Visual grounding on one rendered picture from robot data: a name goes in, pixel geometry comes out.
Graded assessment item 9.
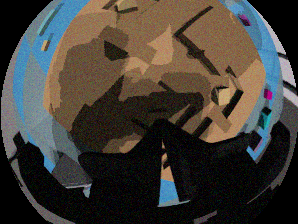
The small purple block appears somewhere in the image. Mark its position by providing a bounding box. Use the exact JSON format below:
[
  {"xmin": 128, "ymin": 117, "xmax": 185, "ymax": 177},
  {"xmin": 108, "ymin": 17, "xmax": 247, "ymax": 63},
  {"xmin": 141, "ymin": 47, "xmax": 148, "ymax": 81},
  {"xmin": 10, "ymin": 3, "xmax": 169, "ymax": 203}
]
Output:
[{"xmin": 239, "ymin": 14, "xmax": 251, "ymax": 27}]

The magenta rectangular bar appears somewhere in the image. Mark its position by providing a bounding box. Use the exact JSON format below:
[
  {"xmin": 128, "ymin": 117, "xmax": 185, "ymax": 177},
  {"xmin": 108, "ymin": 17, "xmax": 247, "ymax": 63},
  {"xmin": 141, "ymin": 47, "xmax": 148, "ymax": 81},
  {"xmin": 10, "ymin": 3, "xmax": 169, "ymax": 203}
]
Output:
[{"xmin": 263, "ymin": 88, "xmax": 273, "ymax": 100}]

